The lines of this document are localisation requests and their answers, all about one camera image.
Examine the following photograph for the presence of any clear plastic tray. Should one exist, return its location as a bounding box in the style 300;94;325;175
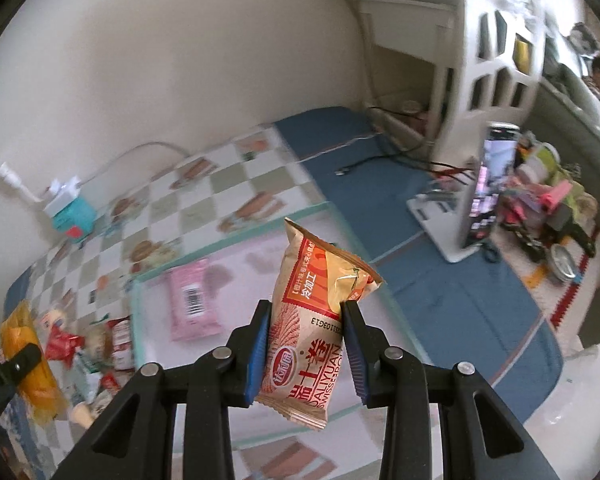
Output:
130;201;433;450

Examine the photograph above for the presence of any orange snack packet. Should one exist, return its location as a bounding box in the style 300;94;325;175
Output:
254;217;384;432

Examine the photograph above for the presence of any black cable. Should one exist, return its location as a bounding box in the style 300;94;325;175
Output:
336;105;473;177

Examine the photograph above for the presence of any smartphone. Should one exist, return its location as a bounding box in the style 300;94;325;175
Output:
462;122;522;250

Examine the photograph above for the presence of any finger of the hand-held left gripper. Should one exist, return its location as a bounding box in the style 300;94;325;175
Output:
0;344;41;392

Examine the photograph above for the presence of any round metal tin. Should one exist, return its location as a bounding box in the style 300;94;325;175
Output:
550;244;580;286

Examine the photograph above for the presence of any checkered blue-bordered tablecloth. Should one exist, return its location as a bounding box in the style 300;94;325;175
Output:
0;107;566;480

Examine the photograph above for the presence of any white jar green lid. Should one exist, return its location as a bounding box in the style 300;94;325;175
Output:
522;142;561;183

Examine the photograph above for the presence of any white plug with cord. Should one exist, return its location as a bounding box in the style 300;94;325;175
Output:
0;161;47;204

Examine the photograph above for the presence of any white mat red trim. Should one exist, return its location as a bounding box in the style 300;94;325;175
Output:
500;230;600;332

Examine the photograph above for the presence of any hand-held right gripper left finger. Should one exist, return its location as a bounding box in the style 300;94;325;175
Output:
50;299;273;480

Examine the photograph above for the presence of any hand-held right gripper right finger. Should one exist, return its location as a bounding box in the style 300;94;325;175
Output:
340;300;561;480

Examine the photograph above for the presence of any pink snack packet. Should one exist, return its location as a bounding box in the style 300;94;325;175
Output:
166;259;222;342

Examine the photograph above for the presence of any pile of assorted snacks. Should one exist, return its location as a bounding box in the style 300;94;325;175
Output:
35;307;136;428

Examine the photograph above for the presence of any teal toy box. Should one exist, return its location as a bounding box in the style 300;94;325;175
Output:
50;197;98;241

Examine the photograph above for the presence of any pink clip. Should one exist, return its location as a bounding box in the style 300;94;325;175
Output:
540;182;573;216

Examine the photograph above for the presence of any white charging cable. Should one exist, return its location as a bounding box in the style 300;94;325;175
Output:
79;141;193;186

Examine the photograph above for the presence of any white shelf cabinet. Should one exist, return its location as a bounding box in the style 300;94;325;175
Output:
350;0;543;161

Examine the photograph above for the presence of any yellow snack packet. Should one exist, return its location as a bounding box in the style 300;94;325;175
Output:
0;302;67;421

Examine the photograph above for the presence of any white phone stand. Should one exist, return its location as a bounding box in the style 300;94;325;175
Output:
406;187;486;263

